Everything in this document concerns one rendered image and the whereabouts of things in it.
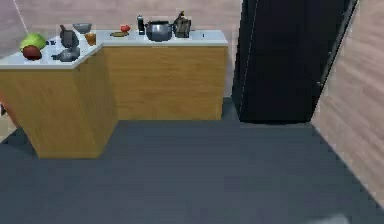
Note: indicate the dark red apple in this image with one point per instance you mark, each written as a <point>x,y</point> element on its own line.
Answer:
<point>32,52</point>

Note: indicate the olive flat plate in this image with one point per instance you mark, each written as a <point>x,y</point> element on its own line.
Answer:
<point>119,34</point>

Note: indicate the wooden kitchen counter white top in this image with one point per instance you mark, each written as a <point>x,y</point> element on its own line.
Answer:
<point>160,80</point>

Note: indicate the black bottle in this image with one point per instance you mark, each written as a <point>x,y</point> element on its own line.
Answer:
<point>141,24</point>

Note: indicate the dark grey kettle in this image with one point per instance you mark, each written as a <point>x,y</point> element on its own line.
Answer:
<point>68,38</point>

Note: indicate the green lettuce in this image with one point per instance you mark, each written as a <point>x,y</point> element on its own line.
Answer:
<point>33,40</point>

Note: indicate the dark brown coffee machine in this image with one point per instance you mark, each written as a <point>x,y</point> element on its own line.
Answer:
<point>182,26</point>

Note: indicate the red tomato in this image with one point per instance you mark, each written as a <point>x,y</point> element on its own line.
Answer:
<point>125,28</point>

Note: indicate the black fridge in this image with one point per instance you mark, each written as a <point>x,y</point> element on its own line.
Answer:
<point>283,60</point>

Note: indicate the orange cup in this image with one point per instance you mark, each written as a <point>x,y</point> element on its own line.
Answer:
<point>90,38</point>

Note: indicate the grey metal pot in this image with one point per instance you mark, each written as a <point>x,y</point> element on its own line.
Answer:
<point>158,31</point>

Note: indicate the grey bowl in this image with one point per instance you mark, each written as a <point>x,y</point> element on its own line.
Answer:
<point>82,27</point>

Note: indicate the grey pan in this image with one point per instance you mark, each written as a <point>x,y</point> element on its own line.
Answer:
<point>68,54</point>

